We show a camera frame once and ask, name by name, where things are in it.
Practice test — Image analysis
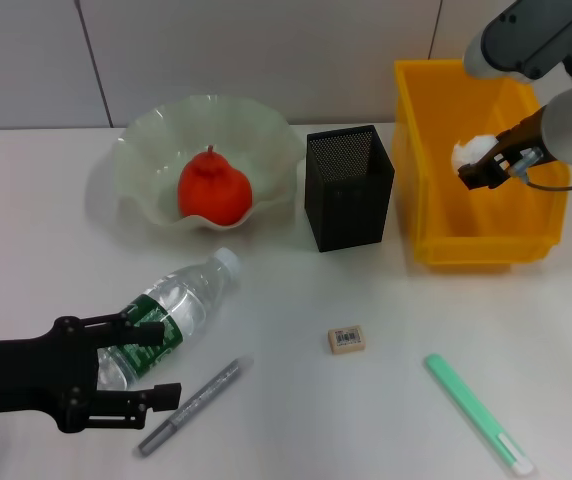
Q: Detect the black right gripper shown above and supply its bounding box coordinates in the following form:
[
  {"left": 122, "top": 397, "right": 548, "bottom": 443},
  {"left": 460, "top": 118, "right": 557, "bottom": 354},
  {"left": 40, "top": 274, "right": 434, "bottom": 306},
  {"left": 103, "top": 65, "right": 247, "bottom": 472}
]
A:
[{"left": 458, "top": 108, "right": 560, "bottom": 191}]

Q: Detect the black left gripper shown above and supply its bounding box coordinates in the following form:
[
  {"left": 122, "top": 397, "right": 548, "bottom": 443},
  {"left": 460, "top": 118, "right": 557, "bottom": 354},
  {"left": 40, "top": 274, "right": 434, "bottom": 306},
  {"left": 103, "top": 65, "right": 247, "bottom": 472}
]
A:
[{"left": 0, "top": 309, "right": 183, "bottom": 434}]

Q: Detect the beige eraser with barcode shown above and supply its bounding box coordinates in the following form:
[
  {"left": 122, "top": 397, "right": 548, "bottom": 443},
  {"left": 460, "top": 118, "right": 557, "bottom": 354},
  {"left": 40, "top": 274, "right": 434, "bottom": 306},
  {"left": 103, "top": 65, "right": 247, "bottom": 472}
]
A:
[{"left": 326, "top": 324, "right": 367, "bottom": 356}]

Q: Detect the orange fruit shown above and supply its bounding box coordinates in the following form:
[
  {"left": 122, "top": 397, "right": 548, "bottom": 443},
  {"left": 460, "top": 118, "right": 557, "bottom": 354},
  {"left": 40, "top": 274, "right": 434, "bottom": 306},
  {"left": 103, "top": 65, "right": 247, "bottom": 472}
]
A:
[{"left": 177, "top": 144, "right": 254, "bottom": 229}]

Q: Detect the white paper ball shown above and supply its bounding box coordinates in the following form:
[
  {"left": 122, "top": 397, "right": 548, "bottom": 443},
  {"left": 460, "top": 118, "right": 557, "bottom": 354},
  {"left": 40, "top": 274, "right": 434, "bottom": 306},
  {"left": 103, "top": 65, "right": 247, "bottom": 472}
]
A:
[{"left": 451, "top": 133, "right": 501, "bottom": 172}]

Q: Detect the mint green pen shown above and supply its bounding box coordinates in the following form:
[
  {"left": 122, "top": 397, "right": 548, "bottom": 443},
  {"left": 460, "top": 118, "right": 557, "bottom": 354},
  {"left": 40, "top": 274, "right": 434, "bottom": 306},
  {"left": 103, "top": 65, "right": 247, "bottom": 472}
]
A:
[{"left": 425, "top": 353, "right": 537, "bottom": 477}]

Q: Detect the clear water bottle green label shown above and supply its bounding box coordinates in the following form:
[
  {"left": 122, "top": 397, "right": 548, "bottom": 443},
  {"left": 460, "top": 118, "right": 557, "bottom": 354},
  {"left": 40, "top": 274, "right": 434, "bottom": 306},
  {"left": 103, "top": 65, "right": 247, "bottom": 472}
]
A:
[{"left": 96, "top": 247, "right": 243, "bottom": 395}]

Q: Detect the yellow plastic bin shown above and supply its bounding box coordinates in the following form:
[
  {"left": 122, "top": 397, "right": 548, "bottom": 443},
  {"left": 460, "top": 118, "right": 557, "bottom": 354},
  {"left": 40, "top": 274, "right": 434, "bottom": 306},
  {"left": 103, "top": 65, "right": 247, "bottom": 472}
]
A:
[{"left": 391, "top": 58, "right": 572, "bottom": 266}]

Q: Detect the silver grey pen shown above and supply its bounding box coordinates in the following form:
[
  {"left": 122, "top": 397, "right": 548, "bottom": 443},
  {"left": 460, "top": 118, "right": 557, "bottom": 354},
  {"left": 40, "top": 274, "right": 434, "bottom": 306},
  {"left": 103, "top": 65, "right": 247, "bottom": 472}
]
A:
[{"left": 137, "top": 353, "right": 255, "bottom": 457}]

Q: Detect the pale green wavy glass bowl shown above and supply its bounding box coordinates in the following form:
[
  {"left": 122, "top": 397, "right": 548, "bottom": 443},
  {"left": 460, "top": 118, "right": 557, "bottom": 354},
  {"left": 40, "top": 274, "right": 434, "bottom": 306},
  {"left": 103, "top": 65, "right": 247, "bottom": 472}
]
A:
[{"left": 110, "top": 94, "right": 307, "bottom": 235}]

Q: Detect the black mesh pen holder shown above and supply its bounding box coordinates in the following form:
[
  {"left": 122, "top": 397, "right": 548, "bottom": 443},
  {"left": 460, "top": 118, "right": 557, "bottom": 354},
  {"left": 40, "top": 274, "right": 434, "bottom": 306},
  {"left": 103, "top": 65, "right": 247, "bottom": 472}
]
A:
[{"left": 304, "top": 124, "right": 396, "bottom": 253}]

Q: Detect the right wrist cable with connector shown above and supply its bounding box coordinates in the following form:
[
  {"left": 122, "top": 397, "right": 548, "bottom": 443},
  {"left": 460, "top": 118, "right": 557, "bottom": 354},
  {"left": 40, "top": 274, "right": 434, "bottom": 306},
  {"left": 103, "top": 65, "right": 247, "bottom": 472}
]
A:
[{"left": 508, "top": 148, "right": 572, "bottom": 192}]

